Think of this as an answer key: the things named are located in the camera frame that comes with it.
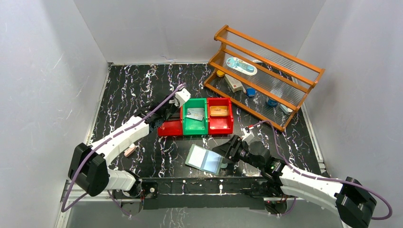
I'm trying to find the red bin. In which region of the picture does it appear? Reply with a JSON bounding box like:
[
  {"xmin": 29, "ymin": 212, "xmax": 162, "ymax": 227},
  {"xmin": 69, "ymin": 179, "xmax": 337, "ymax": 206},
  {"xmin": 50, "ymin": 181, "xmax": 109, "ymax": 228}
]
[
  {"xmin": 207, "ymin": 97, "xmax": 234, "ymax": 135},
  {"xmin": 157, "ymin": 107, "xmax": 183, "ymax": 137}
]

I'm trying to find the green bin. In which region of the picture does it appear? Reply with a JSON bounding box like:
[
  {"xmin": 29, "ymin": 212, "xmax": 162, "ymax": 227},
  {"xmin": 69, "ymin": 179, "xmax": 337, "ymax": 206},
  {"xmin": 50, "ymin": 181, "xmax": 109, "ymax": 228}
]
[{"xmin": 182, "ymin": 98, "xmax": 208, "ymax": 135}]

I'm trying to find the green card holder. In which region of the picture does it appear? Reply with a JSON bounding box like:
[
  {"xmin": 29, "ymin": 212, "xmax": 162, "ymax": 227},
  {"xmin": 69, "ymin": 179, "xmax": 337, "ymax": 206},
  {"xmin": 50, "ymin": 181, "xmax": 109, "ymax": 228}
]
[{"xmin": 185, "ymin": 144, "xmax": 228, "ymax": 175}]

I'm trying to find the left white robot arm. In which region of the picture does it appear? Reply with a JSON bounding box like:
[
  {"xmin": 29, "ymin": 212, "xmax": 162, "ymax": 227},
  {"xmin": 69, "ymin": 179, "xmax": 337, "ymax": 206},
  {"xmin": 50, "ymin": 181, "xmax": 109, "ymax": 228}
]
[{"xmin": 68, "ymin": 98, "xmax": 183, "ymax": 198}]

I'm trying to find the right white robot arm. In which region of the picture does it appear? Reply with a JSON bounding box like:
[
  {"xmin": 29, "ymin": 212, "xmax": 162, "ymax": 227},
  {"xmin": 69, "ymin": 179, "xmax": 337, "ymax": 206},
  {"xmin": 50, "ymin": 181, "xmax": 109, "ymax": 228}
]
[{"xmin": 212, "ymin": 135, "xmax": 377, "ymax": 228}]

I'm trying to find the orange card in bin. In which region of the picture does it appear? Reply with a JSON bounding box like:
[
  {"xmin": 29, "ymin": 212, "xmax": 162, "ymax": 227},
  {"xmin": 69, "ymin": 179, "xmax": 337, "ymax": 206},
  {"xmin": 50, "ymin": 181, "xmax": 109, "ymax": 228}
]
[{"xmin": 210, "ymin": 105, "xmax": 229, "ymax": 116}]

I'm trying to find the small pink object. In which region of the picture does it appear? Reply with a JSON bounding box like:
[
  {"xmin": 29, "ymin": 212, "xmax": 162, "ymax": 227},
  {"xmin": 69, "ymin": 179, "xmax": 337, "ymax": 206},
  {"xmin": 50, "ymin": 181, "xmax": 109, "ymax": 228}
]
[{"xmin": 124, "ymin": 144, "xmax": 136, "ymax": 157}]

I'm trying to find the dark blue round container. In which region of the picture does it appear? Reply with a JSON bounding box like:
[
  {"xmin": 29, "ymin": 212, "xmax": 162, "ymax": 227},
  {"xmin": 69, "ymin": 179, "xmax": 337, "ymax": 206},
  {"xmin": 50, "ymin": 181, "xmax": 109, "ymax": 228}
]
[{"xmin": 266, "ymin": 97, "xmax": 279, "ymax": 108}]

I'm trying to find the light blue small item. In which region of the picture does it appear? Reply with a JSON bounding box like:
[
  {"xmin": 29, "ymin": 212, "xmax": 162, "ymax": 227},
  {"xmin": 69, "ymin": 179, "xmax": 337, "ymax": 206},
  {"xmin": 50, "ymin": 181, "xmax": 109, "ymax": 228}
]
[{"xmin": 279, "ymin": 104, "xmax": 293, "ymax": 114}]

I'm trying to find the blue round item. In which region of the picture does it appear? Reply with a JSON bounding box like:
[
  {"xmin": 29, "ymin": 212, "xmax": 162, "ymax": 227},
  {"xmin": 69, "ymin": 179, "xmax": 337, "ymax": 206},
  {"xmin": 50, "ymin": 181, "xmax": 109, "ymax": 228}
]
[{"xmin": 245, "ymin": 87, "xmax": 256, "ymax": 97}]

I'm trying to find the white small box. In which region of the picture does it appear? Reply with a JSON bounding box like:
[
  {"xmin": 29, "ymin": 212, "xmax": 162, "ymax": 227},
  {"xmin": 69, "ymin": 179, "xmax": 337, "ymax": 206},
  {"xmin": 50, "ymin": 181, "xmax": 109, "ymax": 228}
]
[{"xmin": 224, "ymin": 74, "xmax": 244, "ymax": 93}]

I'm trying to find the yellow round item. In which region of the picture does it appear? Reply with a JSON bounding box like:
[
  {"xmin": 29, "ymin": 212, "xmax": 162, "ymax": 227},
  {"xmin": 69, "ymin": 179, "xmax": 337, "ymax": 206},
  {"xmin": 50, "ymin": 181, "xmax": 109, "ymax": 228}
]
[{"xmin": 216, "ymin": 70, "xmax": 225, "ymax": 77}]

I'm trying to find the orange wooden shelf rack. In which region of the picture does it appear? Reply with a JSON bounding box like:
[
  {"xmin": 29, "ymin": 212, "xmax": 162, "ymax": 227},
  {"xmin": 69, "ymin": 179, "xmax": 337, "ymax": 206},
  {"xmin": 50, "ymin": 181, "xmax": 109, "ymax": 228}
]
[{"xmin": 204, "ymin": 25, "xmax": 325, "ymax": 132}]

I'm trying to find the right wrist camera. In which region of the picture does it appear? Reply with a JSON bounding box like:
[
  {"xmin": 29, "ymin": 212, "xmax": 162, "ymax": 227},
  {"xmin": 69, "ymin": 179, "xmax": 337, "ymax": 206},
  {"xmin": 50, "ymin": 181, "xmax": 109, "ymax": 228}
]
[{"xmin": 241, "ymin": 127, "xmax": 255, "ymax": 144}]

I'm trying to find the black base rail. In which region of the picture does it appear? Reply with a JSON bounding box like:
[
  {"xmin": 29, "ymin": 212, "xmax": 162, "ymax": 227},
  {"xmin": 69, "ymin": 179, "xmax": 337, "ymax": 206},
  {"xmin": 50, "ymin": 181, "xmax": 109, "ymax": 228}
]
[{"xmin": 144, "ymin": 177, "xmax": 291, "ymax": 213}]

